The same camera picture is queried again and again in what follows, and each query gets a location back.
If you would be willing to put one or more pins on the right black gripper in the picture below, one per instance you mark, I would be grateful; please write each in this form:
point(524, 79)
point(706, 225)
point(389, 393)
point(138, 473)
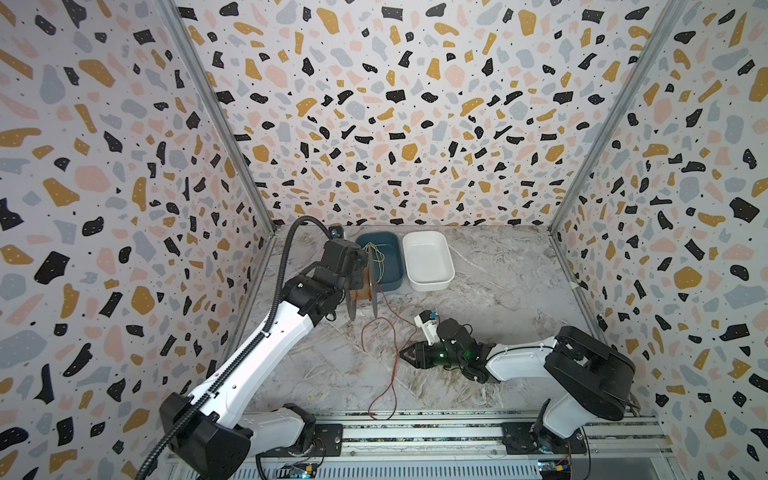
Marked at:
point(426, 354)

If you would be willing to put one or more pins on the teal plastic bin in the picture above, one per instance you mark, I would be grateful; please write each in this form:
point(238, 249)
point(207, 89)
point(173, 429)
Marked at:
point(385, 249)

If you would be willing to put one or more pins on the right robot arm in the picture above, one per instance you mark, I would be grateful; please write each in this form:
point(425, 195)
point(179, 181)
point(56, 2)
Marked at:
point(596, 379)

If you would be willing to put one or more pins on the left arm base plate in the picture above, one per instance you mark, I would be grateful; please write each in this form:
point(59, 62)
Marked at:
point(321, 440)

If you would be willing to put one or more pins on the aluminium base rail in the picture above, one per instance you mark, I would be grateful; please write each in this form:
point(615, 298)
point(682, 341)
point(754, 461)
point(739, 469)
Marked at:
point(467, 445)

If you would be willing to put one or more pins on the left frame post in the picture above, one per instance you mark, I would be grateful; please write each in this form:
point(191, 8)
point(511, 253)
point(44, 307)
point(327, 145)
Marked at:
point(169, 13)

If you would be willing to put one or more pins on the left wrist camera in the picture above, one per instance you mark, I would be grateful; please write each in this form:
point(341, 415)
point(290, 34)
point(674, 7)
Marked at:
point(336, 231)

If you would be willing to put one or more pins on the grey cable spool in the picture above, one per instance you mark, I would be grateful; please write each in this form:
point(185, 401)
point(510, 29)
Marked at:
point(365, 290)

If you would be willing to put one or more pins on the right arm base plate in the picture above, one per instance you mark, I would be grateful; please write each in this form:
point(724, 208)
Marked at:
point(518, 438)

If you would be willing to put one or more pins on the right frame post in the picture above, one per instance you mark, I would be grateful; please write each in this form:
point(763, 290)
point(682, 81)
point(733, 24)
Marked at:
point(671, 14)

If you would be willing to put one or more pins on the white plastic bin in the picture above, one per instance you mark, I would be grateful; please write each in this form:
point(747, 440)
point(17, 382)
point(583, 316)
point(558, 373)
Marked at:
point(428, 261)

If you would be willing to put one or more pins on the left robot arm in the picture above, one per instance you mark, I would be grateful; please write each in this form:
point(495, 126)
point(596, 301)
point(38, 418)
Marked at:
point(205, 428)

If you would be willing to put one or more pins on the frame post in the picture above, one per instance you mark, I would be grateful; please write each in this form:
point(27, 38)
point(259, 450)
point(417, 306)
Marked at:
point(169, 13)
point(671, 14)

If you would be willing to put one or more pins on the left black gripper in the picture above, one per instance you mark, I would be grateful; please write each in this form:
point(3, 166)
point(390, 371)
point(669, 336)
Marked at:
point(358, 275)

